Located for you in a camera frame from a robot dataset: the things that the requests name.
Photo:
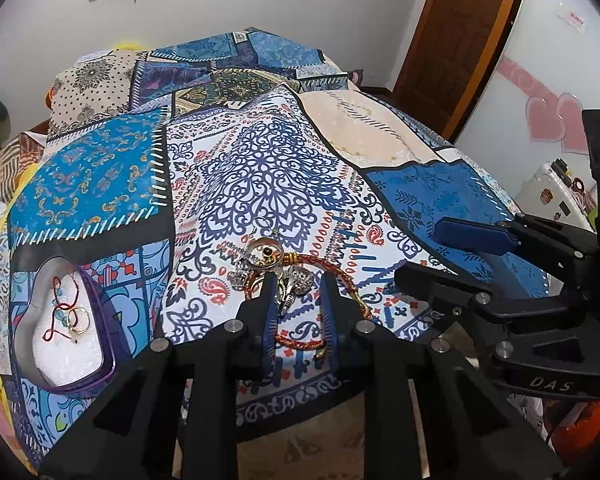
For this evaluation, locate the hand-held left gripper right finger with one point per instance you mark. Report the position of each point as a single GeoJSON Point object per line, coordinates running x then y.
{"type": "Point", "coordinates": [330, 320]}

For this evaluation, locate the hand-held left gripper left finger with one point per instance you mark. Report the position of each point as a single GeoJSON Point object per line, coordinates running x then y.
{"type": "Point", "coordinates": [267, 312]}

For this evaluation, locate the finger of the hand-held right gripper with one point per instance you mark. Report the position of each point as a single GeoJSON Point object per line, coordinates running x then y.
{"type": "Point", "coordinates": [472, 235]}
{"type": "Point", "coordinates": [430, 287]}

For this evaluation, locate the silver charm earring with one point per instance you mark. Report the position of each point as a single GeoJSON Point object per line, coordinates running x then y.
{"type": "Point", "coordinates": [295, 285]}
{"type": "Point", "coordinates": [241, 275]}

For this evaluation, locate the purple heart-shaped jewelry box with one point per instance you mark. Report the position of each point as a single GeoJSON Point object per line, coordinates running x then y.
{"type": "Point", "coordinates": [70, 360]}

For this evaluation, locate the white suitcase with stickers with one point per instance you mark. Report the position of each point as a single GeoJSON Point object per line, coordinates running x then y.
{"type": "Point", "coordinates": [542, 195]}

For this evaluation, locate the white wardrobe with pink hearts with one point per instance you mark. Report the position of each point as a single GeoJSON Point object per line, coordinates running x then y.
{"type": "Point", "coordinates": [550, 60]}

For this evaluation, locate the blue patchwork printed blanket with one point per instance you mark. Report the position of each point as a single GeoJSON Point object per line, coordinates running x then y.
{"type": "Point", "coordinates": [260, 180]}

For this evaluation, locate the beige patterned sheet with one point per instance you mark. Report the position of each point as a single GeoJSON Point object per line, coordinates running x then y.
{"type": "Point", "coordinates": [300, 452]}

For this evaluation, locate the brown wooden door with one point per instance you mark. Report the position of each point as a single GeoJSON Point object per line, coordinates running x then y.
{"type": "Point", "coordinates": [455, 40]}

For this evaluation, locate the orange cloth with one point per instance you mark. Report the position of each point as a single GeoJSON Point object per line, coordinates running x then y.
{"type": "Point", "coordinates": [590, 430]}

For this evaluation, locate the yellow cloth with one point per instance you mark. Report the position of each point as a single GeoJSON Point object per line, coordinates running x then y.
{"type": "Point", "coordinates": [2, 220]}

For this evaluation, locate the brown striped pillow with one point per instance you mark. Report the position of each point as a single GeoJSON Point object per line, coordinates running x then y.
{"type": "Point", "coordinates": [17, 160]}

